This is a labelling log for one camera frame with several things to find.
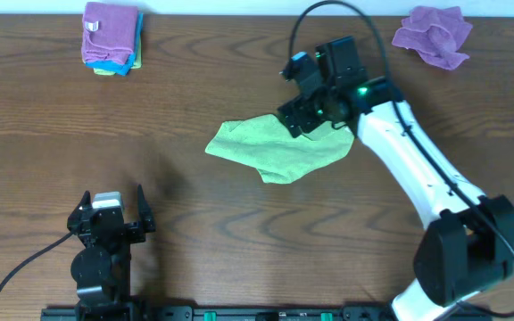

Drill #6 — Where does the light green cloth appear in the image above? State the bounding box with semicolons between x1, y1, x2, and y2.
205;114;354;185

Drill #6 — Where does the crumpled purple cloth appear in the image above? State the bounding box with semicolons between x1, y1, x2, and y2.
392;6;473;70

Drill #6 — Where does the folded blue cloth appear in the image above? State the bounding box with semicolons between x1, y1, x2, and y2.
85;12;144;77

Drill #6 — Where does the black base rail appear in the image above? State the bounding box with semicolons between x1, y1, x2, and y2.
40;305;493;321

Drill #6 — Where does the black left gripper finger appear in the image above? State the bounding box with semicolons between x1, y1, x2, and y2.
67;191;91;233
137;185;156;233

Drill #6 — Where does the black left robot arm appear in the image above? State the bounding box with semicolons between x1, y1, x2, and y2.
67;186;156;320

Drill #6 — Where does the folded yellow-green cloth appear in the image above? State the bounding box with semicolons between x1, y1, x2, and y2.
85;41;142;76

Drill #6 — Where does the folded purple cloth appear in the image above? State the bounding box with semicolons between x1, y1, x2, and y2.
81;2;139;65

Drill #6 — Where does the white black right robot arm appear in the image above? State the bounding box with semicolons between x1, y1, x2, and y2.
278;76;514;320

